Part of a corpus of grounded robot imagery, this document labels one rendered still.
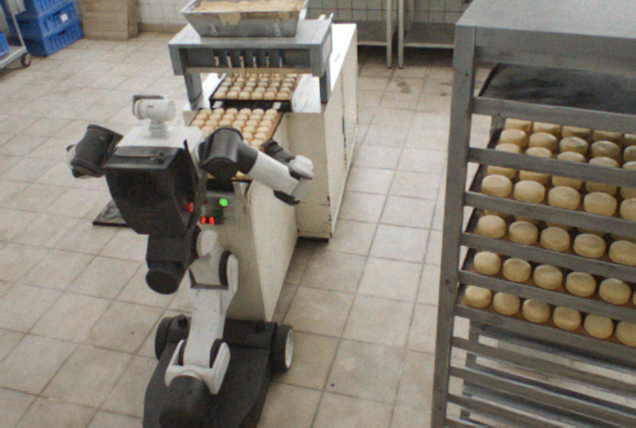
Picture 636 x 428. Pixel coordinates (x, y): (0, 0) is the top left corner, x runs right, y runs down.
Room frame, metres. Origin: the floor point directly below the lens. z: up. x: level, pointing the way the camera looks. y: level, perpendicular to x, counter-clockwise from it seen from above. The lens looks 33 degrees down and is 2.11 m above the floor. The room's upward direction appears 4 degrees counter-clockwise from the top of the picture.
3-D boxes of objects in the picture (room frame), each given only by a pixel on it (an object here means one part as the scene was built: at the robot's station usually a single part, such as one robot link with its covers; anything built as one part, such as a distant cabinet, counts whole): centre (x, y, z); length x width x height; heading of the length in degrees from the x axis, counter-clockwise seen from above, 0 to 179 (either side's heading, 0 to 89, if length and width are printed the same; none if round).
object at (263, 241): (2.32, 0.38, 0.45); 0.70 x 0.34 x 0.90; 168
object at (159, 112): (1.72, 0.49, 1.30); 0.10 x 0.07 x 0.09; 79
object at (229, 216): (1.96, 0.45, 0.77); 0.24 x 0.04 x 0.14; 78
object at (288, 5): (2.81, 0.27, 1.28); 0.54 x 0.27 x 0.06; 78
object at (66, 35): (6.38, 2.77, 0.10); 0.60 x 0.40 x 0.20; 160
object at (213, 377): (1.60, 0.52, 0.28); 0.21 x 0.20 x 0.13; 169
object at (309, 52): (2.81, 0.27, 1.01); 0.72 x 0.33 x 0.34; 78
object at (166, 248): (1.63, 0.51, 0.84); 0.28 x 0.13 x 0.18; 169
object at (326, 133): (3.28, 0.17, 0.42); 1.28 x 0.72 x 0.84; 168
